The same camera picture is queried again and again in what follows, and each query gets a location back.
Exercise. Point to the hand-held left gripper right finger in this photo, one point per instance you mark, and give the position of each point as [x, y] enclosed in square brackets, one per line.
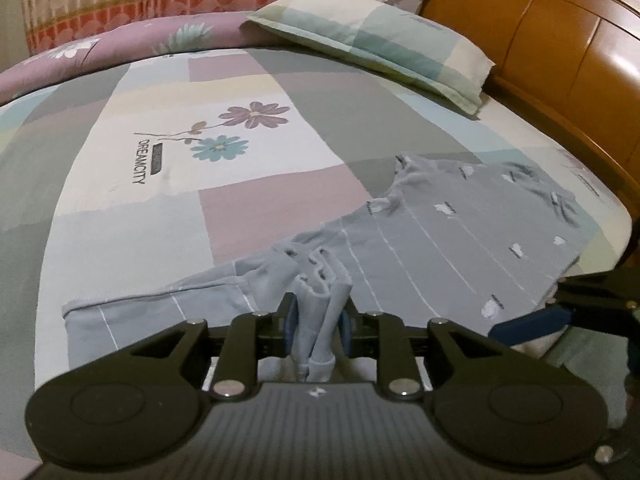
[346, 330]

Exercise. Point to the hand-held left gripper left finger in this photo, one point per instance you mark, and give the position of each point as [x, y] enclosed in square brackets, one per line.
[291, 327]

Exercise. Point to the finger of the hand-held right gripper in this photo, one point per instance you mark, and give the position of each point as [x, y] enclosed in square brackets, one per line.
[600, 287]
[530, 325]

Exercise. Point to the grey cat-print pants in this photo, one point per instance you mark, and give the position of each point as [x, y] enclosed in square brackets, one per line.
[450, 240]

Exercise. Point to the patchwork floral bed sheet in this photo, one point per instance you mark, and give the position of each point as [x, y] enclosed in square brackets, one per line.
[150, 185]

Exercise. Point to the wooden headboard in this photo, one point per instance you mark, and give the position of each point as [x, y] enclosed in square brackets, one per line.
[550, 35]

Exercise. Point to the pastel checked pillow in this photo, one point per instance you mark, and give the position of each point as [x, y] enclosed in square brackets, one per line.
[375, 40]

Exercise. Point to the purple floral quilt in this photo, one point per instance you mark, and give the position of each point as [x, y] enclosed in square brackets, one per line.
[125, 45]

